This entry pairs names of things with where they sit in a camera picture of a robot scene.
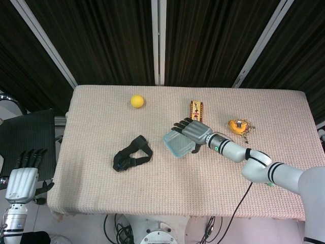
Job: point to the clear plastic container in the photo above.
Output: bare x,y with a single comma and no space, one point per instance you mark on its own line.
179,145

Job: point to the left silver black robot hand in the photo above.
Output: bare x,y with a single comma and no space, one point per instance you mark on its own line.
21,184

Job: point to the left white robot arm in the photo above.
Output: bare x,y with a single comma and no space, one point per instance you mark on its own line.
12,221

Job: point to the orange tape measure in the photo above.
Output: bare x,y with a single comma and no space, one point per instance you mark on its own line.
234,128

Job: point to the red and yellow small box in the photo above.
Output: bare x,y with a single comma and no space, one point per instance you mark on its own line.
197,109

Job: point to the chrome curved tube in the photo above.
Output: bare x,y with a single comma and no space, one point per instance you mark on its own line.
5,96

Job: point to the pink waffle-weave tablecloth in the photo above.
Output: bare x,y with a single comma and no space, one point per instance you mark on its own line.
157,188

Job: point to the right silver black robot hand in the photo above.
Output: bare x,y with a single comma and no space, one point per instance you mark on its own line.
198,130

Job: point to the black mesh chair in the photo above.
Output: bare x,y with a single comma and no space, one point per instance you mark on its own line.
28,132

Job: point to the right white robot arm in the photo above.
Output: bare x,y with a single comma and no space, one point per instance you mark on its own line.
233,150

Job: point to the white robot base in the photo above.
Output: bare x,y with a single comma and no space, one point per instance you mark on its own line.
157,236

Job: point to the yellow foam ball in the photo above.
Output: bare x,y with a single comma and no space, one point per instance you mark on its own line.
137,101

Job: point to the dark brown ribbed curtain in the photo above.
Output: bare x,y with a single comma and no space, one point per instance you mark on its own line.
299,56
215,38
20,66
101,38

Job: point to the black bag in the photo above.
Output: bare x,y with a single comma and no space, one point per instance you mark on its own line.
35,238

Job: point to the blue transparent lid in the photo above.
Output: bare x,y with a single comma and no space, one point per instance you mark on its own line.
175,141

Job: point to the white aluminium frame post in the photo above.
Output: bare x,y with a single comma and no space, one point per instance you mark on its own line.
45,43
158,43
261,43

